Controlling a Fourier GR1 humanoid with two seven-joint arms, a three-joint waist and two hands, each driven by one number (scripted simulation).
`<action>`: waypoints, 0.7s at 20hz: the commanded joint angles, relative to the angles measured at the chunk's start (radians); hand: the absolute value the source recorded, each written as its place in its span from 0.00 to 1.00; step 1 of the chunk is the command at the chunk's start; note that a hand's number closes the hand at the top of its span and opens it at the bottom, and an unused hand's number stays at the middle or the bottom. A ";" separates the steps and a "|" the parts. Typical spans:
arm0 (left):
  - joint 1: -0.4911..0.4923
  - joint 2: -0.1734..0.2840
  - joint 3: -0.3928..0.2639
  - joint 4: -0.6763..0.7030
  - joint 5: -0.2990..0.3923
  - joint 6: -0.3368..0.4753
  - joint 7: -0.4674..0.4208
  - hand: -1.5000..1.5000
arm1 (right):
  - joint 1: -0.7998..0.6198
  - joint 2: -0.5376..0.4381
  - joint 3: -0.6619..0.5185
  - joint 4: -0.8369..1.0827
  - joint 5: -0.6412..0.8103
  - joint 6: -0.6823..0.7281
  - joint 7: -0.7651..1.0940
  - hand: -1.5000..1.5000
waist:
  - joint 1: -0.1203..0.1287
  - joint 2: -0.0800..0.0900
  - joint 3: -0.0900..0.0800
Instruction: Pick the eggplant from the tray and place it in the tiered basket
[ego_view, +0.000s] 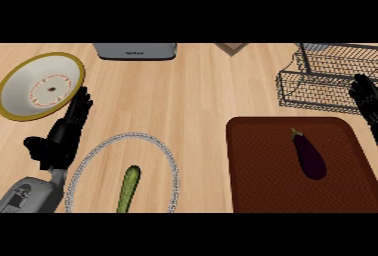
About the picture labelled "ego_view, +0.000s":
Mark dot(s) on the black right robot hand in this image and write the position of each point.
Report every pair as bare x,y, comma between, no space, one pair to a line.
366,96

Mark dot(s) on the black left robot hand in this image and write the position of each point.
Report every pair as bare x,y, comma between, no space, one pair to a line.
60,133

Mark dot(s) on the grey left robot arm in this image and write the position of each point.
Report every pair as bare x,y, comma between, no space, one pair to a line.
29,196

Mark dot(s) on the purple eggplant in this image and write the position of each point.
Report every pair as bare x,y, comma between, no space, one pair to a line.
308,156

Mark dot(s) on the dark red tray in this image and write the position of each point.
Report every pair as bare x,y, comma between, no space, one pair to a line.
274,173

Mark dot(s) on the clear plate with beaded rim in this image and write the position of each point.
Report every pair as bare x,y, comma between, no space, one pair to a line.
90,163

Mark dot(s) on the white plate with yellow rim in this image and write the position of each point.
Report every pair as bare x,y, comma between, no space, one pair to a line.
41,86

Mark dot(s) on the green cucumber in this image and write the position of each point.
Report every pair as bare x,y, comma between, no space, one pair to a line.
128,188

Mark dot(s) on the grey appliance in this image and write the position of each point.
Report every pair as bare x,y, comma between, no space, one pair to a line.
134,50

